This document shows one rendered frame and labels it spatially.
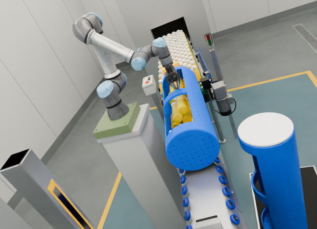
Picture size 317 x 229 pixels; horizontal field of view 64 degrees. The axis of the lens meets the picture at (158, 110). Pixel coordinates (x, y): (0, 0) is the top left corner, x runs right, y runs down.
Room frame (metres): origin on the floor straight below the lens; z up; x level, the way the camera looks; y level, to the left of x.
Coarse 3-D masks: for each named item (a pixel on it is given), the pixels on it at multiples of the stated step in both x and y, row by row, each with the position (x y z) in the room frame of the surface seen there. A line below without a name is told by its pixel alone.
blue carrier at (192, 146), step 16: (192, 80) 1.63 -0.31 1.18; (176, 96) 1.43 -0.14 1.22; (192, 96) 1.36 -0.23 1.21; (192, 112) 1.17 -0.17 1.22; (208, 112) 1.26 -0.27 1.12; (176, 128) 1.08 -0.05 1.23; (192, 128) 1.03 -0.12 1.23; (208, 128) 1.04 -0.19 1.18; (176, 144) 1.04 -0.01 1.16; (192, 144) 1.03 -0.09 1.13; (208, 144) 1.01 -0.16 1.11; (176, 160) 1.05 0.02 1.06; (192, 160) 1.03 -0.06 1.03; (208, 160) 1.02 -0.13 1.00
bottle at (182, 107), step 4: (180, 96) 1.48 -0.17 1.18; (176, 100) 1.48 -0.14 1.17; (180, 100) 1.43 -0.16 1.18; (184, 100) 1.44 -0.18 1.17; (176, 104) 1.44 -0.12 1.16; (180, 104) 1.38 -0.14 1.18; (184, 104) 1.38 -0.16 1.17; (180, 108) 1.37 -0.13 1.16; (184, 108) 1.37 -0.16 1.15; (180, 112) 1.37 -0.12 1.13; (184, 112) 1.37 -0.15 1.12
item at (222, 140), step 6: (198, 66) 2.48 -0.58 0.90; (210, 90) 1.94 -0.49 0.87; (204, 96) 2.19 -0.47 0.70; (210, 96) 2.26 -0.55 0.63; (162, 102) 2.06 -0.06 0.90; (210, 102) 2.25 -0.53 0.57; (210, 108) 2.26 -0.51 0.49; (216, 114) 2.26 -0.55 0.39; (216, 120) 2.25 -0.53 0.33; (216, 126) 2.26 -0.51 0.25; (222, 138) 2.25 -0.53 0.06
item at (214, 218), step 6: (210, 216) 0.65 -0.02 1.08; (216, 216) 0.64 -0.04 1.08; (198, 222) 0.64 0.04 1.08; (204, 222) 0.63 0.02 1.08; (210, 222) 0.62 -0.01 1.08; (216, 222) 0.61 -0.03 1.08; (198, 228) 0.62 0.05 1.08; (204, 228) 0.62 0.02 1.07; (210, 228) 0.61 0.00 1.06; (216, 228) 0.61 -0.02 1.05; (222, 228) 0.61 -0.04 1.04
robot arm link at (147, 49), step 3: (150, 45) 1.50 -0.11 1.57; (141, 48) 1.53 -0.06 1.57; (144, 48) 1.50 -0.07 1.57; (147, 48) 1.50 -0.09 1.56; (150, 48) 1.48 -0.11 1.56; (138, 51) 1.52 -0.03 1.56; (144, 51) 1.46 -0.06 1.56; (147, 51) 1.46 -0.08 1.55; (150, 51) 1.48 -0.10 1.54; (150, 54) 1.47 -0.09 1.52; (153, 54) 1.47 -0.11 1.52; (150, 57) 1.48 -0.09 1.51
